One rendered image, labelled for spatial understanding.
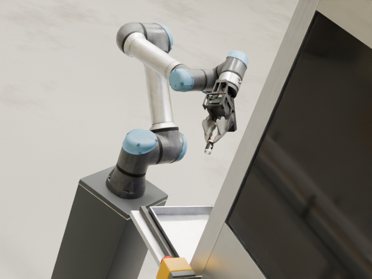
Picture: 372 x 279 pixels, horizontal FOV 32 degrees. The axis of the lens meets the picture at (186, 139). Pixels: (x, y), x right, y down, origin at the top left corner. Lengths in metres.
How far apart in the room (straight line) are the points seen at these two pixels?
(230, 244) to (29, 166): 2.37
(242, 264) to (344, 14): 0.65
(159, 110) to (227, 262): 0.91
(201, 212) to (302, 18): 1.01
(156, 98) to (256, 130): 0.91
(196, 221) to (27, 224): 1.39
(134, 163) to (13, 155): 1.71
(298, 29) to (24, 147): 2.79
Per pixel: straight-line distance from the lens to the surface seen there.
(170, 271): 1.75
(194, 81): 2.12
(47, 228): 3.45
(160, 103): 2.43
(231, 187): 1.66
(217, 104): 2.00
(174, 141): 2.42
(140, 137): 2.34
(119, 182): 2.39
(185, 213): 2.26
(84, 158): 4.09
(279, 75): 1.53
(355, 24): 1.37
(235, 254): 1.65
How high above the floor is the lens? 2.10
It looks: 27 degrees down
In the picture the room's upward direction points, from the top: 20 degrees clockwise
